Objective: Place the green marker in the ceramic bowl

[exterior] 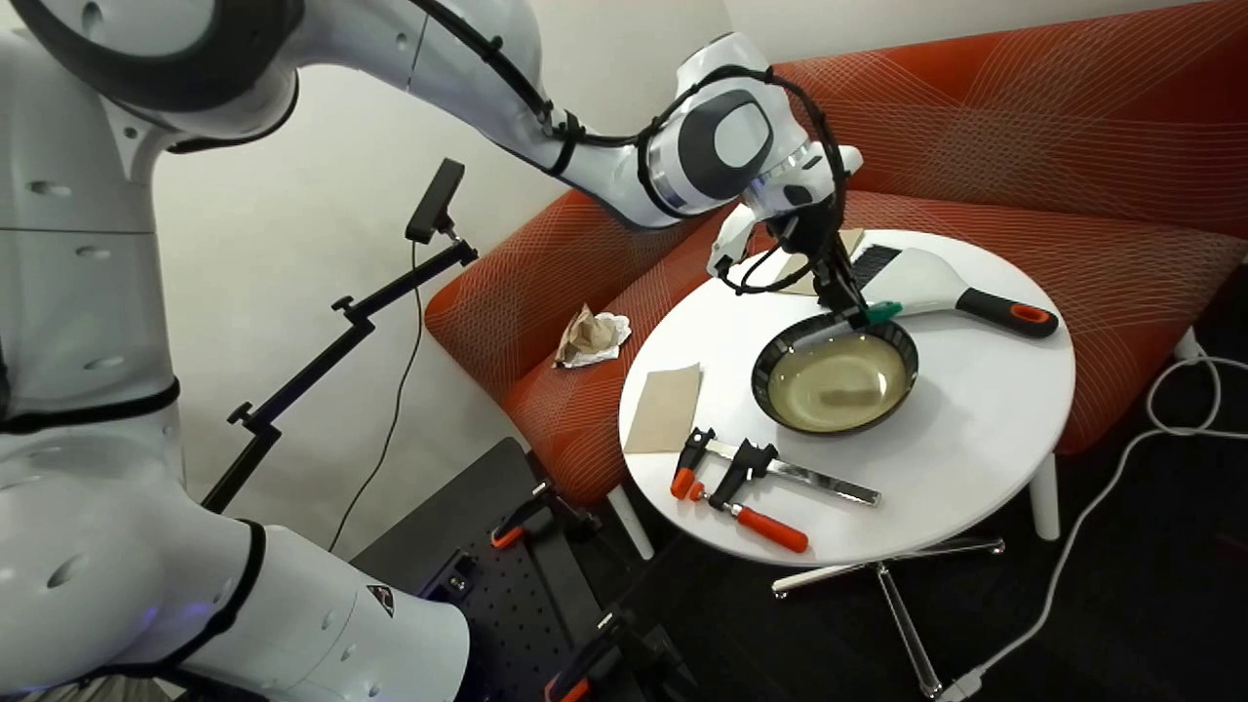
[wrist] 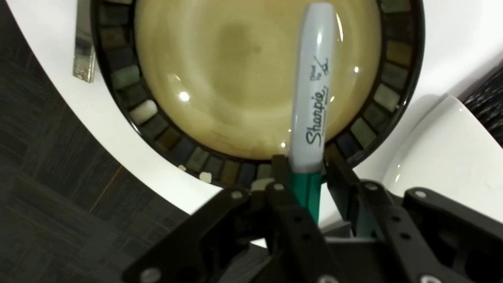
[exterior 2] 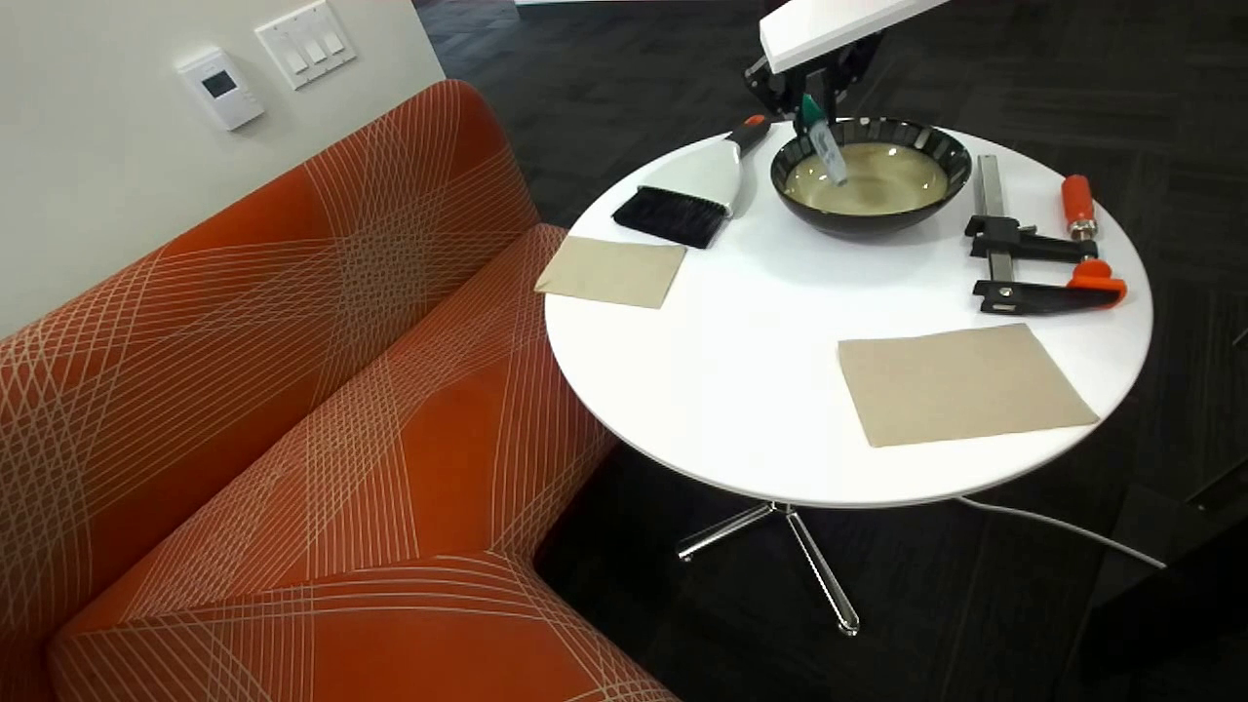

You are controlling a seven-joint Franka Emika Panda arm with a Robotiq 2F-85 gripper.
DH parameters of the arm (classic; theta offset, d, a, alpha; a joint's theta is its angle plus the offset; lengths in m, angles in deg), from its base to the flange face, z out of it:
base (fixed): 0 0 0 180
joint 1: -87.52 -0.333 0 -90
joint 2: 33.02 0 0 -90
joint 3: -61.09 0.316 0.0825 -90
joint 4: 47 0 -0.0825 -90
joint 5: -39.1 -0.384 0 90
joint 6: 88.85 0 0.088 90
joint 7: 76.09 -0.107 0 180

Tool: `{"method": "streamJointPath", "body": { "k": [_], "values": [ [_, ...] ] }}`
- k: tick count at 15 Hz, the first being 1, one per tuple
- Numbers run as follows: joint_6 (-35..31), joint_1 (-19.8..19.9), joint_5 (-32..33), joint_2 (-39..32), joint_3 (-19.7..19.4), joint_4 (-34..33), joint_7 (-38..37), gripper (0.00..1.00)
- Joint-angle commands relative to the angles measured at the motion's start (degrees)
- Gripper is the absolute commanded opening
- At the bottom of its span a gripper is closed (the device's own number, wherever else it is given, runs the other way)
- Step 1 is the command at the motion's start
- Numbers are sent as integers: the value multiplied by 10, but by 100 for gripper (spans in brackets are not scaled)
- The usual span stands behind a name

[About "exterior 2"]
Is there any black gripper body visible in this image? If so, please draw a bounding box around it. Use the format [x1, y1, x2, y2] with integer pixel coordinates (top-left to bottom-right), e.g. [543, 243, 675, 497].
[741, 34, 885, 116]

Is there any green cap grey Sharpie marker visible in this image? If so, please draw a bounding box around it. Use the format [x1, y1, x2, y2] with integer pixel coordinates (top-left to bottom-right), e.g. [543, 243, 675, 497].
[796, 99, 853, 186]

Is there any dark ceramic bowl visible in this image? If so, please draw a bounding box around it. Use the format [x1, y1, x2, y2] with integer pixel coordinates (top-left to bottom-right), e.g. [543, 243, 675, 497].
[768, 114, 974, 239]

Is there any black rectangular pad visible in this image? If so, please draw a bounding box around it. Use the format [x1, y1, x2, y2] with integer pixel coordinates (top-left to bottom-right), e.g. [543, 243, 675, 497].
[608, 185, 732, 252]

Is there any small brown paper sheet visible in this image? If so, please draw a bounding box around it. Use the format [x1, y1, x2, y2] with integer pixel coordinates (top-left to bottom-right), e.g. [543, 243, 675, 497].
[529, 233, 692, 313]

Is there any orange black bar clamp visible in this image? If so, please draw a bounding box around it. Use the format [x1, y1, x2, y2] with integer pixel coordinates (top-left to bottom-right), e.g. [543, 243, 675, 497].
[958, 153, 1131, 321]

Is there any tan cloth right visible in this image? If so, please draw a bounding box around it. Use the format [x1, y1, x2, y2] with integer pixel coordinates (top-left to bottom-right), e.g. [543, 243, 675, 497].
[835, 321, 1105, 452]

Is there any chrome table base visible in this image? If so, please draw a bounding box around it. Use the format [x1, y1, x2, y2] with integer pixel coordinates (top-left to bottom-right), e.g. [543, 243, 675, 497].
[671, 497, 864, 643]

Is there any orange patterned sofa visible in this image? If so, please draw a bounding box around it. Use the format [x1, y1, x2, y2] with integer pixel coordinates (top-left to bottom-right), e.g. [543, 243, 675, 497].
[0, 73, 680, 702]

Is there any white light switch plate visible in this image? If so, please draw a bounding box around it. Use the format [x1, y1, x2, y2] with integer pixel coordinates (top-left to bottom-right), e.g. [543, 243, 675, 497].
[248, 0, 363, 92]

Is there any white floor cable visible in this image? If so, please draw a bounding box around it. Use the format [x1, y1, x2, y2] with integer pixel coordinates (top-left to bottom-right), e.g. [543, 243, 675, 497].
[953, 490, 1171, 575]

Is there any white wall thermostat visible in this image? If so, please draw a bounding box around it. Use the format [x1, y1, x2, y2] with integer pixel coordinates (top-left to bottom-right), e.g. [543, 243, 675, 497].
[173, 44, 272, 135]

